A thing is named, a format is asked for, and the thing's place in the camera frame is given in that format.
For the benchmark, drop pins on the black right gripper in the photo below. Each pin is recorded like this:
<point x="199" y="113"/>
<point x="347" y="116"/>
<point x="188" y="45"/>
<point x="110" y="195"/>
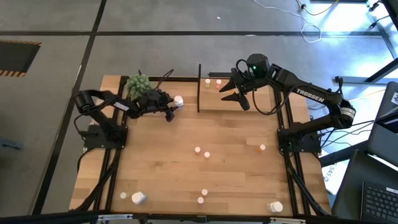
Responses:
<point x="241" y="79"/>

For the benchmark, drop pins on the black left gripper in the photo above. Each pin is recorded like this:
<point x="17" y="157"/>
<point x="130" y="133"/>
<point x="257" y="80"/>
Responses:
<point x="154" y="102"/>

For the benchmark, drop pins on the white medicine bottle blue label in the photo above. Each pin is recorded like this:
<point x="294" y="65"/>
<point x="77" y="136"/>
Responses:
<point x="178" y="100"/>

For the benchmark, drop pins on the pink pill bottle white cap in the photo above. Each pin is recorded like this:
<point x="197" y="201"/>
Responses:
<point x="200" y="200"/>
<point x="218" y="82"/>

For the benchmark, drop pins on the small white ball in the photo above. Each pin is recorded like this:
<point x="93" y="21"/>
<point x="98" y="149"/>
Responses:
<point x="197" y="150"/>

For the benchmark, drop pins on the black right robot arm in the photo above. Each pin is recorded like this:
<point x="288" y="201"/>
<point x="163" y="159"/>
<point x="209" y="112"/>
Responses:
<point x="311" y="95"/>

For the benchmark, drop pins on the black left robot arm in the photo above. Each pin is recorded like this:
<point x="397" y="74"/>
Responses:
<point x="130" y="109"/>

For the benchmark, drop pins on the large white medicine bottle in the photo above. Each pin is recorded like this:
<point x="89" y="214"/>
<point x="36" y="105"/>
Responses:
<point x="276" y="206"/>
<point x="137" y="198"/>

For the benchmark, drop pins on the black power strip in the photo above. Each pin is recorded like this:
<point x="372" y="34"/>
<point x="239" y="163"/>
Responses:
<point x="220" y="75"/>

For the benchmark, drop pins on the green plant in patterned pot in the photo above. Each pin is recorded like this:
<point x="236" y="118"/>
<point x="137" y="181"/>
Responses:
<point x="136" y="84"/>

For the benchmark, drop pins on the black desk leg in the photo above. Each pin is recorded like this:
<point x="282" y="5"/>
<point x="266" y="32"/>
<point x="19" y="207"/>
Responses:
<point x="342" y="154"/>

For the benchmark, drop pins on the white printed paper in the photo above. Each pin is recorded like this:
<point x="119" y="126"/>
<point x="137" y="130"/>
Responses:
<point x="334" y="177"/>

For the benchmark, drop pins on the dark laptop with keyboard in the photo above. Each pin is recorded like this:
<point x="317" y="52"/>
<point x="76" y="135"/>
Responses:
<point x="354" y="186"/>

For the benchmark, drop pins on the grey closed laptop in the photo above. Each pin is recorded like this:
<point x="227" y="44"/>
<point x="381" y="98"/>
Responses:
<point x="384" y="137"/>

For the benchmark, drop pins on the black floor mat yellow stripes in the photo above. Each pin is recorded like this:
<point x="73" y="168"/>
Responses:
<point x="15" y="57"/>

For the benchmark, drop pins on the black desk frame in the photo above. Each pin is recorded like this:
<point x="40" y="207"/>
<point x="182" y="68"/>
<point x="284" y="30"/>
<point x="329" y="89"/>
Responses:
<point x="351" y="79"/>

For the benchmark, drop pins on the silver metal bracket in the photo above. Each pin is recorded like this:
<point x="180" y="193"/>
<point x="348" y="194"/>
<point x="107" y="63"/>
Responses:
<point x="115" y="217"/>
<point x="287" y="221"/>

